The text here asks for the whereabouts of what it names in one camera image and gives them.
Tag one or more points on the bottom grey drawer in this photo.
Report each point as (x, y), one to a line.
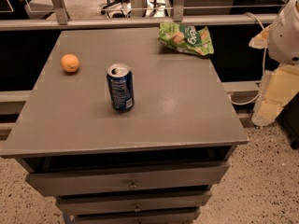
(143, 217)

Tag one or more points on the grey drawer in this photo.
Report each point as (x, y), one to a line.
(128, 179)
(143, 217)
(135, 202)

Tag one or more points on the grey drawer cabinet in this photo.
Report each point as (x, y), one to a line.
(181, 113)

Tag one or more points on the top grey drawer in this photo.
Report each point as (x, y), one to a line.
(128, 179)

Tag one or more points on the orange fruit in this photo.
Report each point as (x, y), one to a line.
(70, 63)

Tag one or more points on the grey metal railing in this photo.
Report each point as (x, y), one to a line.
(85, 14)

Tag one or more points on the black office chair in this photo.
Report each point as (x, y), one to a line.
(123, 13)

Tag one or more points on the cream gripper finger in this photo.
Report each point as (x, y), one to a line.
(260, 41)
(276, 91)

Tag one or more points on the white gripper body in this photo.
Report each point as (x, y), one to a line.
(285, 36)

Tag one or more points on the blue pepsi can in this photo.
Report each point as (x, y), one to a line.
(120, 85)

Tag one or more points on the green snack bag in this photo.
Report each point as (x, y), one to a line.
(185, 38)

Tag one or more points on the middle grey drawer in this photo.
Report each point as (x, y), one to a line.
(135, 202)

